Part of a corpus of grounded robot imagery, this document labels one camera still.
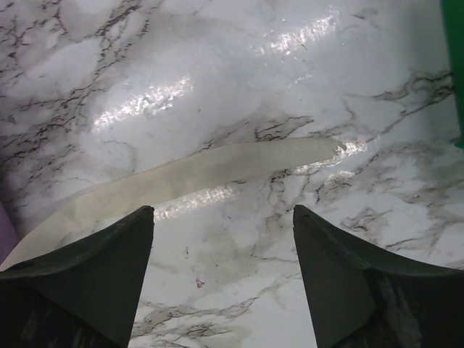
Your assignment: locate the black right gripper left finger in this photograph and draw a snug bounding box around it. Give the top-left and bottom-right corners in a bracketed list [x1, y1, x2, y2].
[1, 206, 154, 347]

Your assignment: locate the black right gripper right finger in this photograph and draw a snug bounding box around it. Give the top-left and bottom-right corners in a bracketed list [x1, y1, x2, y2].
[293, 205, 463, 347]

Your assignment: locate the cream ribbon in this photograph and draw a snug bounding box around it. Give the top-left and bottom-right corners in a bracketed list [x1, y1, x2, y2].
[1, 138, 345, 270]

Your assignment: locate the purple wrapping paper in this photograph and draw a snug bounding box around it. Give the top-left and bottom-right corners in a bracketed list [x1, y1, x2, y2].
[0, 204, 18, 263]

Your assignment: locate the green plastic crate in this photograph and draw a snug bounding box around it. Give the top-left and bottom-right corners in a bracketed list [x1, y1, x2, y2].
[441, 0, 464, 149]

